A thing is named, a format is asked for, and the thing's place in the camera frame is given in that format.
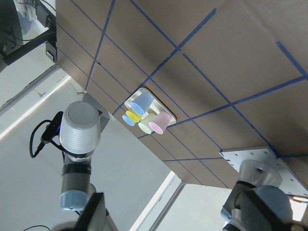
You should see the light blue cup far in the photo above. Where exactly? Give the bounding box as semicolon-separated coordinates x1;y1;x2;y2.
122;115;135;127

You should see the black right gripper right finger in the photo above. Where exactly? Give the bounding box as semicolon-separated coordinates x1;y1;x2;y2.
240;189;289;231

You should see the light blue cup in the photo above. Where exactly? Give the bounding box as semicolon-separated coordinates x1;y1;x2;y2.
130;92;154;116
122;115;135;127

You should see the yellow cup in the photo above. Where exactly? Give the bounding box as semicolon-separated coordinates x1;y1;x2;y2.
126;108;142;123

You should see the grey cup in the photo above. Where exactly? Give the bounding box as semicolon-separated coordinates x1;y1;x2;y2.
59;101;101;154

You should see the light blue cup near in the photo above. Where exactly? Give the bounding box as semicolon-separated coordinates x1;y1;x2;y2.
130;92;154;116

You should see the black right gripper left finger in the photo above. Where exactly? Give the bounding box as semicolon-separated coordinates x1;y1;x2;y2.
73;192;106;231

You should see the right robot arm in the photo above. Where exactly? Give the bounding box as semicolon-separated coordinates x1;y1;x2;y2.
221;159;305;231

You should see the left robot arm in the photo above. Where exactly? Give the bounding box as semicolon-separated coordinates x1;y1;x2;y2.
53;151;117;231

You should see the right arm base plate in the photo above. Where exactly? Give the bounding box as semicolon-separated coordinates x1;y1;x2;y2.
220;146;308;197

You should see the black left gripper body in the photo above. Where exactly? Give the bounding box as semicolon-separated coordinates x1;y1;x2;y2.
64;151;93;166

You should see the pale green cup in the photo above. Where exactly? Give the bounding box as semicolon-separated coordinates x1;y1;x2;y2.
138;113;156;134

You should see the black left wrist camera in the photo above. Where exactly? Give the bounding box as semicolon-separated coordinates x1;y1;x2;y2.
40;111;64;144

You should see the beige serving tray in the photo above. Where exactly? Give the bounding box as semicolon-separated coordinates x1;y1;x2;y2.
124;87;177;126

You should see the pink cup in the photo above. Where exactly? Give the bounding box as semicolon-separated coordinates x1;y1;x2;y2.
149;111;171;135

